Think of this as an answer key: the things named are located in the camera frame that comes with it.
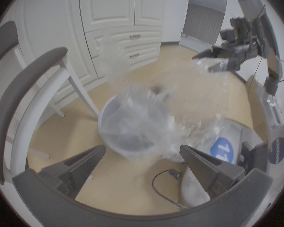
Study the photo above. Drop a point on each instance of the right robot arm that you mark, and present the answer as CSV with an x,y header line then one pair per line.
x,y
273,63

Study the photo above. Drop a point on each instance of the white trash bin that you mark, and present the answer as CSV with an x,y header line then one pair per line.
x,y
104,126

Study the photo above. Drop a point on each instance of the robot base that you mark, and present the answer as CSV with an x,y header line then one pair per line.
x,y
232,137

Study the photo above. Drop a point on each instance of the white chair with grey seat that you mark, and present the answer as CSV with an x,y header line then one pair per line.
x,y
49,55

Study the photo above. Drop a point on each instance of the white wardrobe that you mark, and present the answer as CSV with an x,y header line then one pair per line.
x,y
123,13

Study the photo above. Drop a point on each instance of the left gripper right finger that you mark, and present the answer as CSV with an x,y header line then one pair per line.
x,y
210,174

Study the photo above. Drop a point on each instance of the clear plastic bag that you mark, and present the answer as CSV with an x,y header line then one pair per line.
x,y
137,117

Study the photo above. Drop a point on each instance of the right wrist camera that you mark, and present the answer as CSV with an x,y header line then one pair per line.
x,y
228,35

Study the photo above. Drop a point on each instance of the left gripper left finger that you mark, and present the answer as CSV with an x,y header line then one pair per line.
x,y
71,174

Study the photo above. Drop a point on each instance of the grey curtain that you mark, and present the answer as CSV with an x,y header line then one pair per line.
x,y
203,22

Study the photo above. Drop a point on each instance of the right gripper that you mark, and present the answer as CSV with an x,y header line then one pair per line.
x,y
241,53

